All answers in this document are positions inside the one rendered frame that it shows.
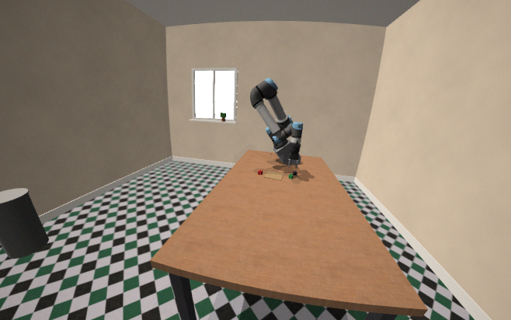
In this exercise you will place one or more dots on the tan square mat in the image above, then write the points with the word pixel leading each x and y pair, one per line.
pixel 274 175

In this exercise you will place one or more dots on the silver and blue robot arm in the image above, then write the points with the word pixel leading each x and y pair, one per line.
pixel 278 134

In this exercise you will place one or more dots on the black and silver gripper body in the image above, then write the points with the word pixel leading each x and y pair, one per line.
pixel 294 148

